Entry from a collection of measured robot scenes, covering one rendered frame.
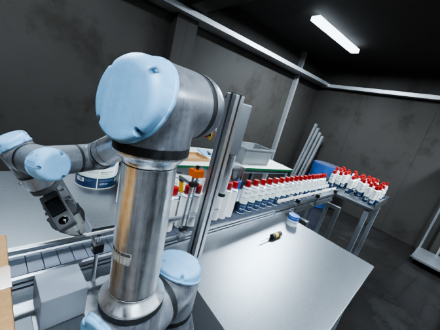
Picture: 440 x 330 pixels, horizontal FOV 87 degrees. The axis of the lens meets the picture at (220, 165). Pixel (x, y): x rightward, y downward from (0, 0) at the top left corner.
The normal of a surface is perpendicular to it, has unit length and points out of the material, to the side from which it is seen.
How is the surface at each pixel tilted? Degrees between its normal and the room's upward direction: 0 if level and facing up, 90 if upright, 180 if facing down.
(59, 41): 90
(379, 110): 90
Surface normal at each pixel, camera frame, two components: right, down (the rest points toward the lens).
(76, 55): 0.58, 0.35
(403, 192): -0.77, -0.04
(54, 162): 0.87, 0.18
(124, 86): -0.45, 0.00
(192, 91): 0.86, -0.13
